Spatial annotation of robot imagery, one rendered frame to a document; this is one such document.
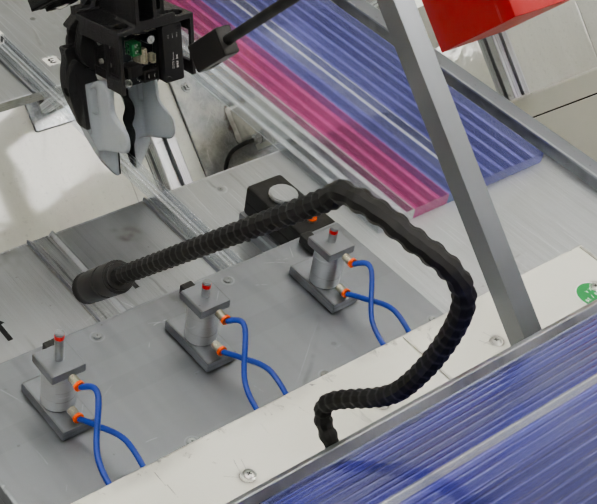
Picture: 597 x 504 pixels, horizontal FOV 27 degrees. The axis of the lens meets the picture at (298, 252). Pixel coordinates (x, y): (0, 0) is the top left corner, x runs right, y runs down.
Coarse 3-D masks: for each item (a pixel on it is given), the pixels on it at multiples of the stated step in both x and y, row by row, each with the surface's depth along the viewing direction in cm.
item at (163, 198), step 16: (0, 48) 119; (16, 48) 119; (16, 64) 117; (32, 64) 117; (32, 80) 116; (48, 80) 115; (48, 96) 114; (64, 112) 113; (80, 128) 111; (128, 160) 108; (128, 176) 107; (144, 176) 106; (144, 192) 106; (160, 192) 105; (160, 208) 105; (176, 208) 104; (176, 224) 103; (192, 224) 102; (224, 256) 100
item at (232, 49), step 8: (208, 32) 91; (216, 32) 90; (224, 32) 90; (200, 40) 92; (208, 40) 91; (216, 40) 90; (192, 48) 93; (200, 48) 92; (208, 48) 91; (216, 48) 91; (224, 48) 90; (232, 48) 90; (192, 56) 94; (200, 56) 93; (208, 56) 92; (216, 56) 91; (224, 56) 90; (200, 64) 93; (208, 64) 92; (216, 64) 93; (200, 72) 94
